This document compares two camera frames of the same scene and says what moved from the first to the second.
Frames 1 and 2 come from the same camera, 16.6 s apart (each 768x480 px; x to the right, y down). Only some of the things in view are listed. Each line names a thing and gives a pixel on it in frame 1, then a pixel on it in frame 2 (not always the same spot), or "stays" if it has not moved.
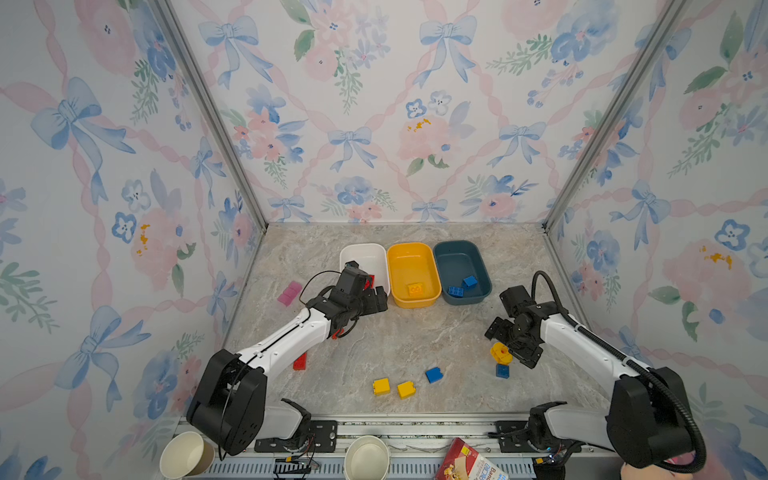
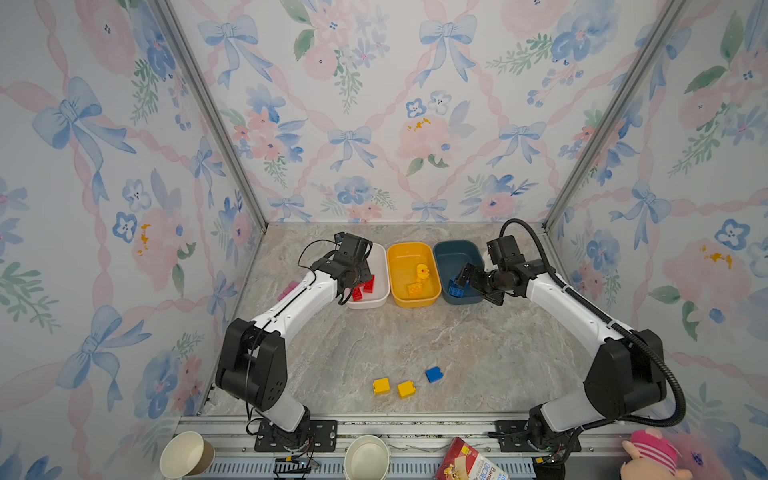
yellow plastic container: [414, 278] stays
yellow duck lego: [501, 354] -> [422, 273]
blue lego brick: [456, 291] stays
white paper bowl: [366, 458] stays
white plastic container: [371, 259] stays
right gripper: [498, 328] -> [475, 273]
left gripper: [373, 306] -> [365, 273]
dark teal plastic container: [464, 277] stays
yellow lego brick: [415, 289] stays
